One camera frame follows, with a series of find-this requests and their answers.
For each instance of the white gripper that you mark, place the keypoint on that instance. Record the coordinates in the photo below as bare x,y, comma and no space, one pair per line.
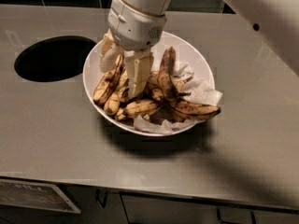
135,27

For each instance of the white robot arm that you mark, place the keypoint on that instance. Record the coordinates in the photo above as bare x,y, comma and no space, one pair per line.
277,22

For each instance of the centre brown spotted banana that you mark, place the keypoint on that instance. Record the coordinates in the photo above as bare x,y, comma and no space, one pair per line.
152,88

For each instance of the upright dark-tipped banana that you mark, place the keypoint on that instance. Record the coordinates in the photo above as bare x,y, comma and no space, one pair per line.
164,79

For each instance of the white bowl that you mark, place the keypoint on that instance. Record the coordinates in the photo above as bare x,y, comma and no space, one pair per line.
92,74

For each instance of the round black counter hole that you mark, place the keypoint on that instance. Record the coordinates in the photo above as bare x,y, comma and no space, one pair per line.
54,59

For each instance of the white paper napkin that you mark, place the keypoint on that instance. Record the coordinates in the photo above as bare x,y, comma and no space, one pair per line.
198,83

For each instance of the framed sign on cabinet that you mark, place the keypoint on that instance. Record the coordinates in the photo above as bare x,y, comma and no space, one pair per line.
41,196

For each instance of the black cabinet handle left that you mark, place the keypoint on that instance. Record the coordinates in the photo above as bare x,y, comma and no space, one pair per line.
101,198

